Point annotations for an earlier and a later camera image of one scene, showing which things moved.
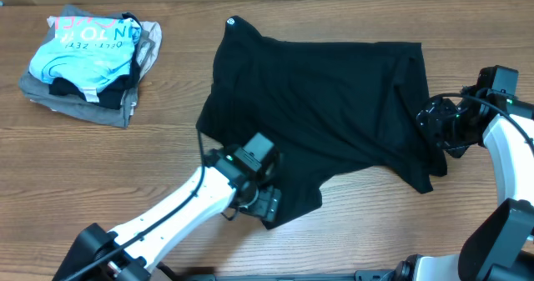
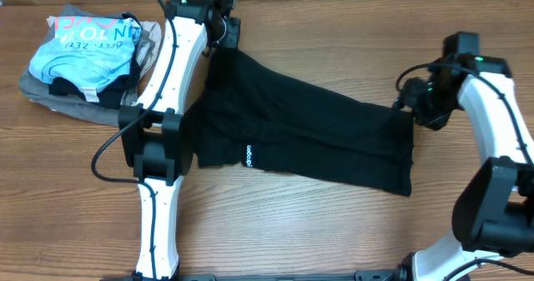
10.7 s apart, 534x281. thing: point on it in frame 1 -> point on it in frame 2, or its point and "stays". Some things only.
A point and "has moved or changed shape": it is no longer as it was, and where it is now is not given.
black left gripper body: [262, 203] -> [229, 34]
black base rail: [375, 275] stays
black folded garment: [111, 97] stays
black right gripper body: [434, 122] -> [421, 117]
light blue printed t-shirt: [89, 52] stays
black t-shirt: [329, 107] has moved or changed shape
